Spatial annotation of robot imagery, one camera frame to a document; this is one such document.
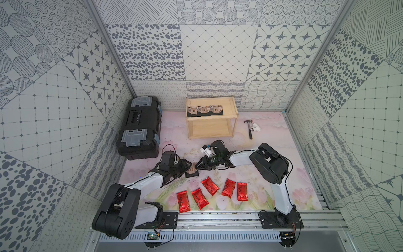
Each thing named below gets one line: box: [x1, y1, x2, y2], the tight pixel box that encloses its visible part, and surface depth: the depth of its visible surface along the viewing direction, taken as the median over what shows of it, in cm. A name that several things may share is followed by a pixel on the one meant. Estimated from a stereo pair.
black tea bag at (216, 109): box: [209, 104, 224, 115], surface depth 95 cm
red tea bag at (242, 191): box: [236, 182, 249, 202], surface depth 83 cm
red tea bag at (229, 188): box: [221, 178, 237, 199], surface depth 83 cm
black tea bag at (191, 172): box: [185, 165, 199, 178], surface depth 92 cm
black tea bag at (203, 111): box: [196, 105, 211, 117], surface depth 94 cm
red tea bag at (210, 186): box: [201, 176, 220, 196], surface depth 85 cm
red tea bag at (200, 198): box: [191, 187, 210, 210], surface depth 81 cm
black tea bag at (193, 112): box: [187, 106, 200, 118], surface depth 92 cm
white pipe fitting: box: [250, 122, 261, 132], surface depth 110 cm
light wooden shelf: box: [185, 96, 239, 141], surface depth 97 cm
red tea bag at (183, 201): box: [176, 190, 192, 214], surface depth 80 cm
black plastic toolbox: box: [116, 96, 163, 161], surface depth 90 cm
